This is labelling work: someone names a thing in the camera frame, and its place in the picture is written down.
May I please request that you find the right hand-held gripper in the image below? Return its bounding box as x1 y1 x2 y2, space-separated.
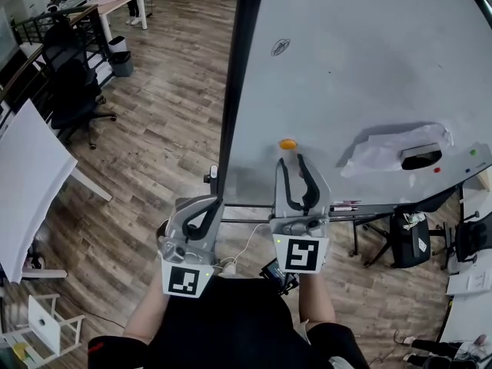
268 152 331 275

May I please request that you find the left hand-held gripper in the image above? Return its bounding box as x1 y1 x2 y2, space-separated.
155 195 226 299

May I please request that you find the person's left forearm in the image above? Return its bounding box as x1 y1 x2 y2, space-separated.
122 274 172 345

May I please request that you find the person's right forearm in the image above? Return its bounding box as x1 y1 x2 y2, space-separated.
298 271 336 324

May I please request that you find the black marker tray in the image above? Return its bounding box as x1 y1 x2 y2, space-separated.
328 201 397 219

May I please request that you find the black battery pack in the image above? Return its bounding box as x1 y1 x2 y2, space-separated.
260 258 300 295

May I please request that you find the crumpled white paper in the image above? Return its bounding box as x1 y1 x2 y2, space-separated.
337 121 455 179

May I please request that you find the person's black shirt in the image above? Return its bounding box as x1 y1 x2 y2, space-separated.
87 277 370 369

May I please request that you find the black chair with white label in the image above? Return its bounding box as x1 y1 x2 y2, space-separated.
363 184 468 269

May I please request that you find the black whiteboard eraser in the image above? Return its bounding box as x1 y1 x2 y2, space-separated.
399 143 444 171

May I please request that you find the white whiteboard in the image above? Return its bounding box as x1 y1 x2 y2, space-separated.
217 0 492 207

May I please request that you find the white table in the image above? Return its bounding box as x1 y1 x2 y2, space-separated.
0 98 113 284

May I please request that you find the black mesh armrest office chair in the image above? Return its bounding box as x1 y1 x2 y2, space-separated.
430 210 492 271

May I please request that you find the grey trash bin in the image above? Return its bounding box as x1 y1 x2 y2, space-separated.
110 51 135 78

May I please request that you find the white wooden chair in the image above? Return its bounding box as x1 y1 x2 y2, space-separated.
0 293 86 368

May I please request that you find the white cardboard box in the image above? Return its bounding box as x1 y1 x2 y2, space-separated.
445 261 492 298

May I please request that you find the white trash bin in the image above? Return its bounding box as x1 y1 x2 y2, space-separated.
107 35 128 55

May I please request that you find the black metal railing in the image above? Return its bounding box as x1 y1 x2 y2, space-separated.
11 4 101 103

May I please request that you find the white cable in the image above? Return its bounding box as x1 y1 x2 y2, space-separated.
213 223 270 278

